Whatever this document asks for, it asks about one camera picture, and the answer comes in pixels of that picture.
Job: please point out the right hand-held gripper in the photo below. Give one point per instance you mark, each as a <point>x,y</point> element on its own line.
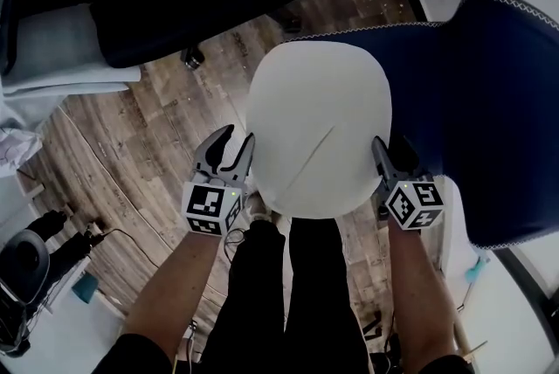
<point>415,202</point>

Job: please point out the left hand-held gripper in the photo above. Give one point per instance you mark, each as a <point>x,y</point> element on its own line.
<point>205,206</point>

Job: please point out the white round cushion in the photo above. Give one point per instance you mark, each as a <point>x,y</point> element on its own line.
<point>323,101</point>

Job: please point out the navy blue chair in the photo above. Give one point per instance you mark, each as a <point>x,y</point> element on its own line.
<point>476,110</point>

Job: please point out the person's right forearm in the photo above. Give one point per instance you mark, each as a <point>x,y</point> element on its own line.
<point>419,289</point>

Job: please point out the person's left forearm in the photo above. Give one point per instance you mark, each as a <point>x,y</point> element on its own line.
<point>174,289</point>

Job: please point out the black chair caster wheel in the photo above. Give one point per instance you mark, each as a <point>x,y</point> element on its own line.
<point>193,58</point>

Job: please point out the person's white shoe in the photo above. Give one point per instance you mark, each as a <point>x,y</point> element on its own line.
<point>258,206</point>

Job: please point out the teal plastic item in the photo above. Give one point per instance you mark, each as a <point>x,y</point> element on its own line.
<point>477,269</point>

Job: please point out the person's black trouser legs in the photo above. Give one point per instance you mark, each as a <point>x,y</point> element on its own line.
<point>288,298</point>

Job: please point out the teal box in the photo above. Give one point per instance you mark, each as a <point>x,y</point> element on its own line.
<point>85,287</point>

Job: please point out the light grey upholstered furniture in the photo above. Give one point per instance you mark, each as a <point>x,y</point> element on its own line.
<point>57,57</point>

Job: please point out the round black device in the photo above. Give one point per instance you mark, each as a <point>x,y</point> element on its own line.
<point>26,258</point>

